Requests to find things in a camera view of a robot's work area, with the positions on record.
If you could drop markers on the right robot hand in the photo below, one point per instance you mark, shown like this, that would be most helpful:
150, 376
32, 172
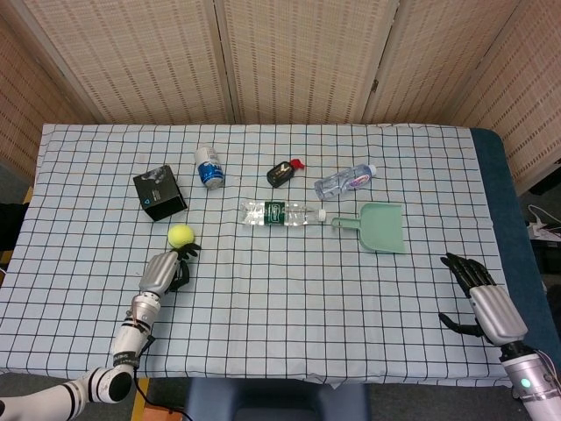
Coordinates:
486, 298

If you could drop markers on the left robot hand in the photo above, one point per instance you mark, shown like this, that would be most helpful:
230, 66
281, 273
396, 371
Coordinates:
164, 272

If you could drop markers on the yellow tennis ball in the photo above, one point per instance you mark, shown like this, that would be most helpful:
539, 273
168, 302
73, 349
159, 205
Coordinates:
181, 235

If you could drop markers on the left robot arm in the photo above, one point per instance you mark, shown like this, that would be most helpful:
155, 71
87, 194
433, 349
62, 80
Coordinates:
109, 364

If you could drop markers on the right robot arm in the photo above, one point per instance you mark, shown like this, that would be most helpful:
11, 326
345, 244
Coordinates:
532, 377

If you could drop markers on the black cardboard box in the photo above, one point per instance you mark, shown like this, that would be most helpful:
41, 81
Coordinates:
160, 193

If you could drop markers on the blue padded table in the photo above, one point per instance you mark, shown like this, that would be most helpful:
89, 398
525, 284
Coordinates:
508, 228

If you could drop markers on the checked white tablecloth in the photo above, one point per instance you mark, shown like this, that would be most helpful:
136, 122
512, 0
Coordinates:
271, 285

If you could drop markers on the blue and silver drink can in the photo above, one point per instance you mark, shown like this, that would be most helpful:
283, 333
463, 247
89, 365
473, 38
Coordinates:
209, 169

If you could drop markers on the clear bottle with green label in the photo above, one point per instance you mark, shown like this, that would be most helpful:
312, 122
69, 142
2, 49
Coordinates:
274, 213

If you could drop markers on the green plastic dustpan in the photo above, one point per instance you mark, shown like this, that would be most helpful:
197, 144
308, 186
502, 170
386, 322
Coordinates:
379, 228

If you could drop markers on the black bottle with red cap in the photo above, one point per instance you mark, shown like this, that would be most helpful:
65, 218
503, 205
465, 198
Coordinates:
282, 172

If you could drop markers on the clear bottle with pink label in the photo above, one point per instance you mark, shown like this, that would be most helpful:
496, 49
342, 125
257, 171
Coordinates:
344, 182

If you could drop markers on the woven folding screen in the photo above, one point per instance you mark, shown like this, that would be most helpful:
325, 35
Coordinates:
280, 57

